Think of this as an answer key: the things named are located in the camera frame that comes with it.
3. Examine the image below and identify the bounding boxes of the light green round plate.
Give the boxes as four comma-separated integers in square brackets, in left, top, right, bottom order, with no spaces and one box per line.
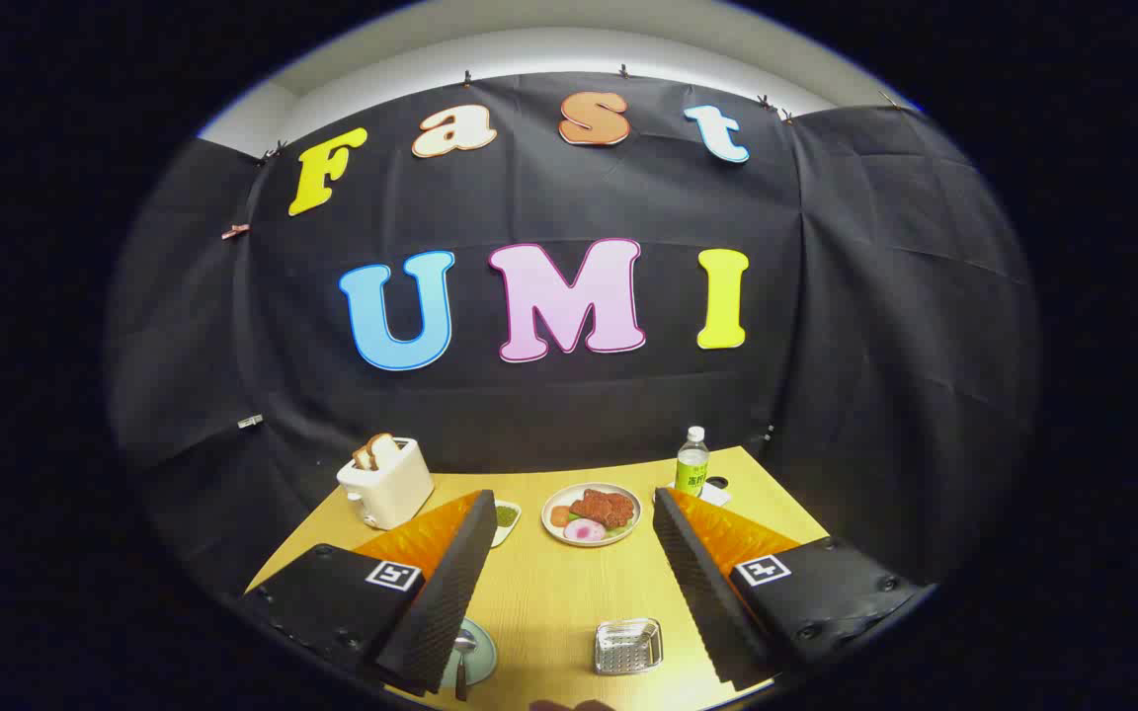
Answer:
[441,617,498,689]

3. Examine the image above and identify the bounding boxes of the red-brown meat pieces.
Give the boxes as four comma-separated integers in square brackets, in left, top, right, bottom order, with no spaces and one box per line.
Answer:
[571,488,635,528]

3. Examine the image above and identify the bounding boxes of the perforated metal basket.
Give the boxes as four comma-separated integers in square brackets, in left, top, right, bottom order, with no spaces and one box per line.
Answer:
[594,618,664,676]

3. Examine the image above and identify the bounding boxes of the green drink bottle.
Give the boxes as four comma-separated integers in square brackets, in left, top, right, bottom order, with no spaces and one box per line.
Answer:
[675,427,710,498]

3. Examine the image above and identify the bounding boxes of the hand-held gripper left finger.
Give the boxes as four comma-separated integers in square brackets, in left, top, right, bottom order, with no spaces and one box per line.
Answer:
[238,489,498,695]

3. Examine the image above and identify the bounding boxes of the black backdrop cloth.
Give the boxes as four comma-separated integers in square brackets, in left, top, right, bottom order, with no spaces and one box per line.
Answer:
[105,71,1039,593]

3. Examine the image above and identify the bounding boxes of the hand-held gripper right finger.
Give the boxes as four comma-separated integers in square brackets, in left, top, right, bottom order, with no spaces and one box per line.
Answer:
[653,487,935,692]

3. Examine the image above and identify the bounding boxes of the metal spoon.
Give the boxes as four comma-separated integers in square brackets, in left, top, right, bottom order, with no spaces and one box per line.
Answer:
[453,629,479,702]

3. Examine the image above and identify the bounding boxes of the white toaster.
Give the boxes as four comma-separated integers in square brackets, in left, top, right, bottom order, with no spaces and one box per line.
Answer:
[337,437,435,531]

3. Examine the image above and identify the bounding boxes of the white oval food plate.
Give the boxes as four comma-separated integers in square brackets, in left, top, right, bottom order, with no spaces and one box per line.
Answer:
[541,482,642,547]

